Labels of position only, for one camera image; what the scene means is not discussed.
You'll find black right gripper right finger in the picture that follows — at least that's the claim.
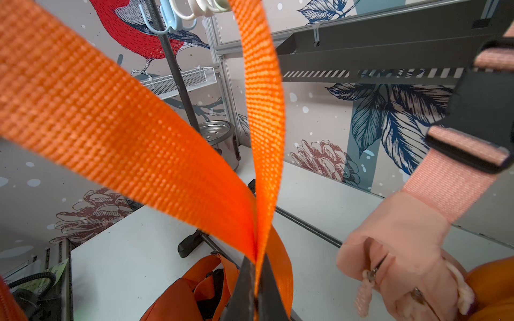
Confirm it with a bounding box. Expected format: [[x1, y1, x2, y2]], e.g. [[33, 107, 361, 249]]
[[257, 264, 289, 321]]

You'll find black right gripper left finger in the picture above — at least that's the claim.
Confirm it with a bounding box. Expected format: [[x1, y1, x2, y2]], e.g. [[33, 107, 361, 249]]
[[221, 257, 256, 321]]

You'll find pink waist bag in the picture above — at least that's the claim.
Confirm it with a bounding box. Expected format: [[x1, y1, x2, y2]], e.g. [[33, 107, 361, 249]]
[[337, 28, 513, 320]]

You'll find orange waist bag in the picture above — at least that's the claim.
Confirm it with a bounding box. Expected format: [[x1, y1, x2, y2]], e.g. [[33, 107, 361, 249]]
[[459, 257, 513, 321]]

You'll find orange backpack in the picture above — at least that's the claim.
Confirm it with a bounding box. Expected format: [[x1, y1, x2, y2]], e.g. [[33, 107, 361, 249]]
[[1, 1, 294, 320]]

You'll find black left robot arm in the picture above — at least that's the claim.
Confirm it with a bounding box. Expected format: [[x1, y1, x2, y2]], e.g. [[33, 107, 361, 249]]
[[13, 289, 62, 321]]

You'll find white hook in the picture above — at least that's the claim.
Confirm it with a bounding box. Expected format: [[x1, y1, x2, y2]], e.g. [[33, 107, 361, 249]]
[[169, 0, 203, 21]]

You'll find light green hook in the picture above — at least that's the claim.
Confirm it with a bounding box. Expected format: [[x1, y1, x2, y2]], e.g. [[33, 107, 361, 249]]
[[212, 0, 232, 13]]

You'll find black clothes rack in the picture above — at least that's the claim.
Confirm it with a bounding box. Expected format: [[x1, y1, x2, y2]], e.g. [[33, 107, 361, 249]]
[[144, 0, 346, 259]]

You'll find stainless steel rice cooker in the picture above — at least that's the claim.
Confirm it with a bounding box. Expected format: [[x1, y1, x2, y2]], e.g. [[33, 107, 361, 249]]
[[199, 120, 241, 171]]

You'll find green snack packet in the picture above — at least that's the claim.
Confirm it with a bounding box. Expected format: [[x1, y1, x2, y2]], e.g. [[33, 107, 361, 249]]
[[20, 259, 69, 295]]

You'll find black corrugated cable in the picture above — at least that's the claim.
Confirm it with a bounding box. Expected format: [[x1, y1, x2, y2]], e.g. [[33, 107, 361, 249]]
[[7, 272, 57, 300]]

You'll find white wire mesh shelf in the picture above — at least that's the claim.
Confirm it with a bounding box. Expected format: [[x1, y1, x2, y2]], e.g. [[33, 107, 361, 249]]
[[138, 66, 218, 100]]

